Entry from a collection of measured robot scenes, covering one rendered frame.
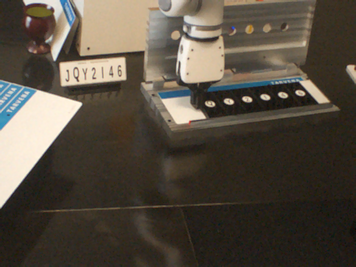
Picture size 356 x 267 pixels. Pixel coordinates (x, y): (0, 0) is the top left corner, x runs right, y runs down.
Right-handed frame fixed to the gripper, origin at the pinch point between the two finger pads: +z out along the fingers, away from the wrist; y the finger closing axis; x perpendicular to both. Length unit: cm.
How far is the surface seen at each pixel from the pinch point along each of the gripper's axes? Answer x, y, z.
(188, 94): 6.2, 0.5, 1.4
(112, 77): 16.4, -15.0, -0.8
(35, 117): -8.5, -39.2, -4.1
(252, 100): -0.9, 14.0, 1.7
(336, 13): 43, 67, -4
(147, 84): 12.1, -7.7, 0.2
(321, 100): -3.7, 31.6, 2.4
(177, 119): -2.5, -5.9, 3.2
